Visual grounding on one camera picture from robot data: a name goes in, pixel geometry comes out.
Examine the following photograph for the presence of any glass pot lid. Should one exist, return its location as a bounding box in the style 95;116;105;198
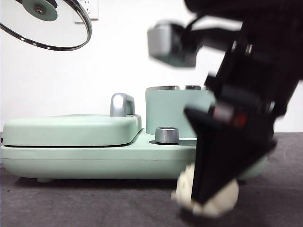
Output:
0;0;93;52

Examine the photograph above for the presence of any silver control knob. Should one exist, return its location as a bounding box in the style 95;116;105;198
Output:
155;127;179;144

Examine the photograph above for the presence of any pleated white bun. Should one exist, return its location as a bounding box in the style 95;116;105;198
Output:
171;164;240;217

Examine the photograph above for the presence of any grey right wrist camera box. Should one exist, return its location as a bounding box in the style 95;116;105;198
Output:
146;20;202;69

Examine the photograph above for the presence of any white wall socket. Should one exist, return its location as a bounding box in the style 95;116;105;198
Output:
74;0;99;24

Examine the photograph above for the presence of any silver cover handle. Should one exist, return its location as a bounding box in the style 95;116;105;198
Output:
110;93;136;118

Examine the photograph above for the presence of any green breakfast machine base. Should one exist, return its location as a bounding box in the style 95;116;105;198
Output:
0;127;268;184

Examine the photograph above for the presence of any green griddle cover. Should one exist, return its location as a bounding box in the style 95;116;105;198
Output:
2;114;143;146

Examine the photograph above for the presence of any green steamer pot with handle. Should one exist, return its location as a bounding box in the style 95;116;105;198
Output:
144;85;215;140

